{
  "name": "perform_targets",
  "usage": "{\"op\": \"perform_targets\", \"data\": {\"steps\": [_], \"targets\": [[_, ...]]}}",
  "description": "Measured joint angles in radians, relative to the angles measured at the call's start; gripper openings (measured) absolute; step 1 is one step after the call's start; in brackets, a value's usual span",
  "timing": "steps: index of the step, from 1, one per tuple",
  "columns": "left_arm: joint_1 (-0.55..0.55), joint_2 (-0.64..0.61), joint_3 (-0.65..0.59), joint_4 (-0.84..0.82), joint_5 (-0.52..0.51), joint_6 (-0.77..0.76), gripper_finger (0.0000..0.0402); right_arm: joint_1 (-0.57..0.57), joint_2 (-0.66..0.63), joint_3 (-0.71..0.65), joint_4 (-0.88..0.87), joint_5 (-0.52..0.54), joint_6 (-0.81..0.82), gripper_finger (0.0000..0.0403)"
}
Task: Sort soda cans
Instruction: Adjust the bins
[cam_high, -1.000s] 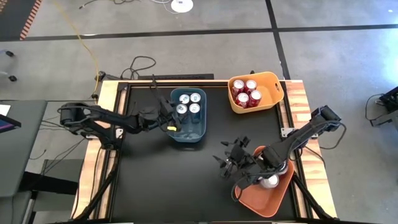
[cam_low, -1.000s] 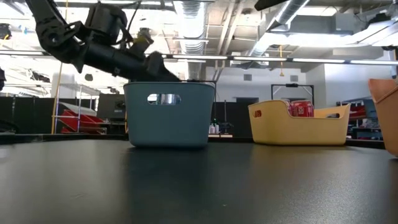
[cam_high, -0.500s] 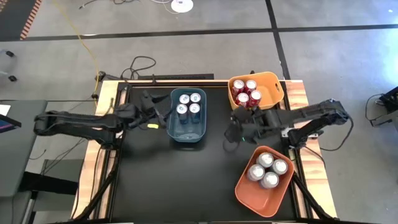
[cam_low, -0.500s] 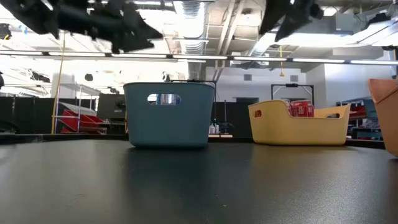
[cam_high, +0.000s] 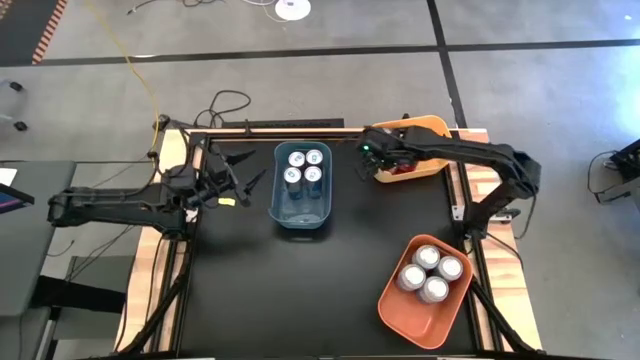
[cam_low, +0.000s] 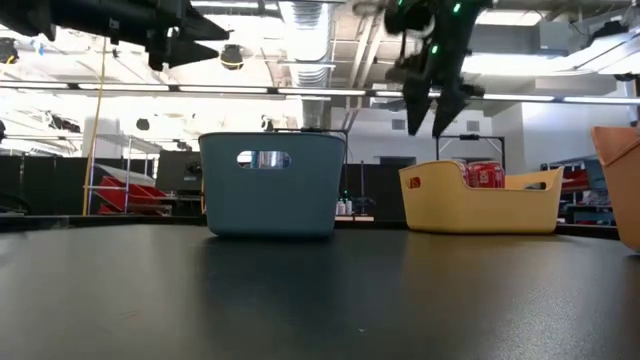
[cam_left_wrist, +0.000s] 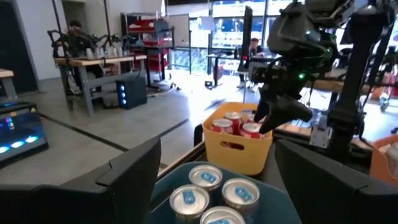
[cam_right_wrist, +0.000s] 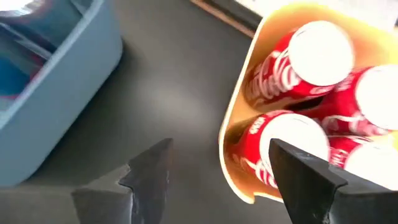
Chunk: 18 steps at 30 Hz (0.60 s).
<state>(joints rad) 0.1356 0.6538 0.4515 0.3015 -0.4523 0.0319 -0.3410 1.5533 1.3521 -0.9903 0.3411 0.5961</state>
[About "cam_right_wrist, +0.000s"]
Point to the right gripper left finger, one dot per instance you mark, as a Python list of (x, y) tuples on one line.
[(140, 186)]

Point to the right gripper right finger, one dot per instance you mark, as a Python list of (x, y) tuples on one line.
[(311, 193)]

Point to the red cola can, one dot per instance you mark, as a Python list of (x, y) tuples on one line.
[(373, 96), (373, 161), (311, 53), (258, 146)]

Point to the blue plastic bin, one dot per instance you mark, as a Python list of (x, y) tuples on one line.
[(62, 93)]

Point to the yellow plastic bin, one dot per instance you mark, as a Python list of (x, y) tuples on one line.
[(373, 40)]

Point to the slim silver blue energy can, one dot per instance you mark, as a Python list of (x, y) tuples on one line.
[(15, 74), (46, 21)]

